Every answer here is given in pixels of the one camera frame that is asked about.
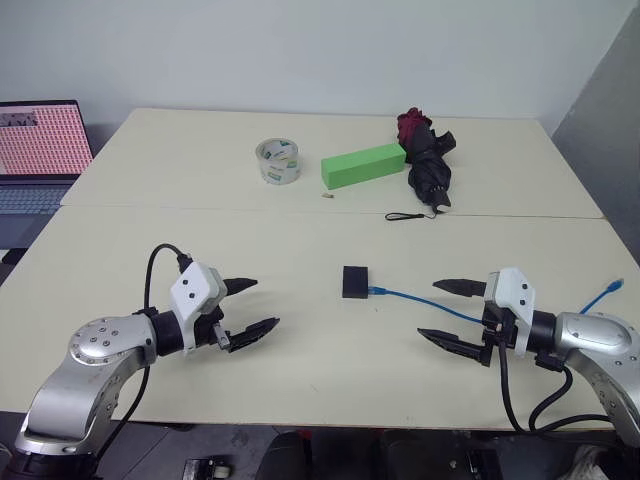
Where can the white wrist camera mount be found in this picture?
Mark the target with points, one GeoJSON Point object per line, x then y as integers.
{"type": "Point", "coordinates": [192, 295]}
{"type": "Point", "coordinates": [517, 295]}

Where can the dark red folded fabric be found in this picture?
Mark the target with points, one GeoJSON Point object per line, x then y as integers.
{"type": "Point", "coordinates": [411, 125]}

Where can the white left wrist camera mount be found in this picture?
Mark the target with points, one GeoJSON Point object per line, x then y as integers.
{"type": "Point", "coordinates": [192, 295]}

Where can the clear packing tape roll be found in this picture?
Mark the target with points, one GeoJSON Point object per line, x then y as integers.
{"type": "Point", "coordinates": [280, 168]}

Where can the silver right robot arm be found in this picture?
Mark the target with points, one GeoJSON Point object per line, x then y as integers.
{"type": "Point", "coordinates": [595, 335]}

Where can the narrow dark rounded shape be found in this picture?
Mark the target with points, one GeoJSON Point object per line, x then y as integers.
{"type": "Point", "coordinates": [285, 457]}

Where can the white bundle under table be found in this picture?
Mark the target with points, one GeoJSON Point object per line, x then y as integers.
{"type": "Point", "coordinates": [597, 465]}

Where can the small black wheeled device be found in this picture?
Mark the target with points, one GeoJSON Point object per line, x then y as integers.
{"type": "Point", "coordinates": [207, 469]}

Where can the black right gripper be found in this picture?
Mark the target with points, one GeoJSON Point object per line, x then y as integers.
{"type": "Point", "coordinates": [497, 325]}

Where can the grey partition panel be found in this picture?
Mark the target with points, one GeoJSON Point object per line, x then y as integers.
{"type": "Point", "coordinates": [610, 125]}

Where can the small black adapter box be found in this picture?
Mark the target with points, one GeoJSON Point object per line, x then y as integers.
{"type": "Point", "coordinates": [355, 282]}

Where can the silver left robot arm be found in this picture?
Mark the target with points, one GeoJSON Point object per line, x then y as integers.
{"type": "Point", "coordinates": [90, 345]}

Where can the open laptop with pink screen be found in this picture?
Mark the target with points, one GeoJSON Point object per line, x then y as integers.
{"type": "Point", "coordinates": [40, 135]}

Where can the green rectangular block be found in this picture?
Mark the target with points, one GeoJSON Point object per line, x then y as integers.
{"type": "Point", "coordinates": [360, 165]}

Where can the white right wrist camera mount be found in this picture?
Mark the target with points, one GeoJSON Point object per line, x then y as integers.
{"type": "Point", "coordinates": [517, 295]}

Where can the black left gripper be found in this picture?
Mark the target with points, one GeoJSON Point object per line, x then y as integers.
{"type": "Point", "coordinates": [207, 328]}

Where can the black folded umbrella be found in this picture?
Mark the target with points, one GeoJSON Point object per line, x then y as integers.
{"type": "Point", "coordinates": [430, 170]}

